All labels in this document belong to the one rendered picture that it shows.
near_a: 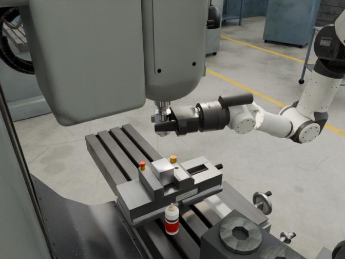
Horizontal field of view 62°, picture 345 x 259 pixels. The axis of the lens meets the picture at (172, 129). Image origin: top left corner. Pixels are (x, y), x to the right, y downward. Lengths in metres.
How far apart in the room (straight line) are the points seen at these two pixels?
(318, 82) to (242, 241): 0.56
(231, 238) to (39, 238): 0.39
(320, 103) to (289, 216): 1.46
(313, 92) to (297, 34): 5.78
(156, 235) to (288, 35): 6.21
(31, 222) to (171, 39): 0.46
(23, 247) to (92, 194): 1.82
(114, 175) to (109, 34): 0.68
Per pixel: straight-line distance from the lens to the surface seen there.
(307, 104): 1.02
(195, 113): 0.81
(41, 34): 0.53
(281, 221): 2.30
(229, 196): 1.33
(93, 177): 2.60
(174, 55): 0.64
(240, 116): 0.83
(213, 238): 0.67
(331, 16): 9.15
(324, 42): 0.97
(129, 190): 0.95
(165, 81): 0.65
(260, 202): 1.46
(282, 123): 0.98
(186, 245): 0.88
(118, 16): 0.55
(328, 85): 0.99
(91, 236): 0.95
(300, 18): 6.71
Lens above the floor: 1.62
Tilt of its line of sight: 31 degrees down
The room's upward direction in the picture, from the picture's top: straight up
